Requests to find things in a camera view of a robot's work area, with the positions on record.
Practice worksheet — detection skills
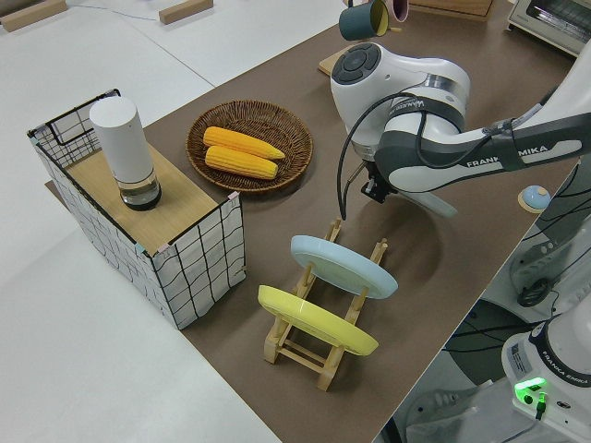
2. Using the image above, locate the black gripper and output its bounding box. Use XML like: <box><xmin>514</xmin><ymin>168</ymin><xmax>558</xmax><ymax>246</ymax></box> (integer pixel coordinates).
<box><xmin>361</xmin><ymin>159</ymin><xmax>399</xmax><ymax>204</ymax></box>

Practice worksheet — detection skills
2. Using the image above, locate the light blue plate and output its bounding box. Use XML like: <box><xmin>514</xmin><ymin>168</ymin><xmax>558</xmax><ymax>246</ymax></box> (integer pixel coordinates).
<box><xmin>289</xmin><ymin>233</ymin><xmax>399</xmax><ymax>301</ymax></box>

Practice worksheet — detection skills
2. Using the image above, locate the yellow plate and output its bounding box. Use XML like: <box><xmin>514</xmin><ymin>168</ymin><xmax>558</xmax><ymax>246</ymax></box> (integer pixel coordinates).
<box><xmin>257</xmin><ymin>284</ymin><xmax>380</xmax><ymax>357</ymax></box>

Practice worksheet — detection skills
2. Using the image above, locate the wooden plate rack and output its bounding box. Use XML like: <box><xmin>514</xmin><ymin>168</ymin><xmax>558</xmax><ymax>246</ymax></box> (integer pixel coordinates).
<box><xmin>262</xmin><ymin>219</ymin><xmax>389</xmax><ymax>392</ymax></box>

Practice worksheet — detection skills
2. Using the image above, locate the brown wicker basket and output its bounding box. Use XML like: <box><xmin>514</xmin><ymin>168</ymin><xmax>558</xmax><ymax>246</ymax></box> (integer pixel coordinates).
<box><xmin>186</xmin><ymin>99</ymin><xmax>315</xmax><ymax>195</ymax></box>

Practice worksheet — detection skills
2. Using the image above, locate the brown table mat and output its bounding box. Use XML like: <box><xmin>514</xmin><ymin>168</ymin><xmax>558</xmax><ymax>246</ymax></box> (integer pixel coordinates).
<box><xmin>43</xmin><ymin>0</ymin><xmax>591</xmax><ymax>443</ymax></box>

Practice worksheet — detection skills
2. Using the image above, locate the wooden mug tree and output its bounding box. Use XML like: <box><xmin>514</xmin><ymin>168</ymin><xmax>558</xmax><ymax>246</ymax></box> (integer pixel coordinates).
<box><xmin>317</xmin><ymin>0</ymin><xmax>403</xmax><ymax>78</ymax></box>

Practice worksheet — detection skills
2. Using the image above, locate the yellow corn cob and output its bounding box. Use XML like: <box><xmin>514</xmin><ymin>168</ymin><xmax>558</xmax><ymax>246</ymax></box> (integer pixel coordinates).
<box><xmin>204</xmin><ymin>145</ymin><xmax>280</xmax><ymax>180</ymax></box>
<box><xmin>202</xmin><ymin>126</ymin><xmax>286</xmax><ymax>161</ymax></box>

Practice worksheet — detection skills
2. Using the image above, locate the blue service bell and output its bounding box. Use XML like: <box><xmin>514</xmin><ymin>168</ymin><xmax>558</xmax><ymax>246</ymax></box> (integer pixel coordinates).
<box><xmin>516</xmin><ymin>184</ymin><xmax>550</xmax><ymax>214</ymax></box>

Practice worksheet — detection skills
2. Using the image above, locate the teal mug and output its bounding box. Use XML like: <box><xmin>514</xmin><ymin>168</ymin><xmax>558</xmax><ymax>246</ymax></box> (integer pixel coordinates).
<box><xmin>338</xmin><ymin>0</ymin><xmax>392</xmax><ymax>42</ymax></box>

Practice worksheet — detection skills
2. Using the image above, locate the white cloth basket liner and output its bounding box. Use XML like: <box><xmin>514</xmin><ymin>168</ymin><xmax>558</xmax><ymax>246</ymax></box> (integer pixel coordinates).
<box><xmin>28</xmin><ymin>128</ymin><xmax>246</xmax><ymax>331</ymax></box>

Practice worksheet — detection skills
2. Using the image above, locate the large wooden box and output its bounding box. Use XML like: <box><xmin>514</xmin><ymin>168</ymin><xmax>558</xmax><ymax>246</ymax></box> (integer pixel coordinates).
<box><xmin>408</xmin><ymin>0</ymin><xmax>496</xmax><ymax>20</ymax></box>

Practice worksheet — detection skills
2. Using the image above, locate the wooden basket lid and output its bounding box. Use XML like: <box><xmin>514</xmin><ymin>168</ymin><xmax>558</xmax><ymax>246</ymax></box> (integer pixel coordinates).
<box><xmin>66</xmin><ymin>145</ymin><xmax>218</xmax><ymax>245</ymax></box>

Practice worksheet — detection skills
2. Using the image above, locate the white toaster oven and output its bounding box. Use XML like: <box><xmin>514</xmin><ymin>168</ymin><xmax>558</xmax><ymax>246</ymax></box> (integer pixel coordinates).
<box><xmin>504</xmin><ymin>0</ymin><xmax>591</xmax><ymax>59</ymax></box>

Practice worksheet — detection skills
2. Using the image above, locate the white cylindrical bottle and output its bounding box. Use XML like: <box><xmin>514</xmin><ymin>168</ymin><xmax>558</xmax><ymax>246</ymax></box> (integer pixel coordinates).
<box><xmin>89</xmin><ymin>95</ymin><xmax>163</xmax><ymax>212</ymax></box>

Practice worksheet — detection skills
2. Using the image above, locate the wooden block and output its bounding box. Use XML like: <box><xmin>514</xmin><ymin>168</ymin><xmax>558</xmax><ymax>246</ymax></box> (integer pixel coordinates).
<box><xmin>159</xmin><ymin>0</ymin><xmax>214</xmax><ymax>25</ymax></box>
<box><xmin>0</xmin><ymin>0</ymin><xmax>70</xmax><ymax>32</ymax></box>

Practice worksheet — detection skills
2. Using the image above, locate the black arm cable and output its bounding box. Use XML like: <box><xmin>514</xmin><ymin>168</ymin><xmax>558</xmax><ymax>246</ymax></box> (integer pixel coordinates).
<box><xmin>338</xmin><ymin>90</ymin><xmax>444</xmax><ymax>221</ymax></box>

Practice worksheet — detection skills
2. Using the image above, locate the coiled black cable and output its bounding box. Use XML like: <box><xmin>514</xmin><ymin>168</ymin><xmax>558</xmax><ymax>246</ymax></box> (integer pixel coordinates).
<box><xmin>516</xmin><ymin>278</ymin><xmax>554</xmax><ymax>308</ymax></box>

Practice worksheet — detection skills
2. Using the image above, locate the black wire basket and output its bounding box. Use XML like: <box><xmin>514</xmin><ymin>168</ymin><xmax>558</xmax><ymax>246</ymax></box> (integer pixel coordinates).
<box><xmin>26</xmin><ymin>87</ymin><xmax>246</xmax><ymax>331</ymax></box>

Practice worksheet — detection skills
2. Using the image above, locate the thin light cable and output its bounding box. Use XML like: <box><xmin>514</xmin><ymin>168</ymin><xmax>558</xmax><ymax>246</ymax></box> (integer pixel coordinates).
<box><xmin>68</xmin><ymin>0</ymin><xmax>161</xmax><ymax>22</ymax></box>

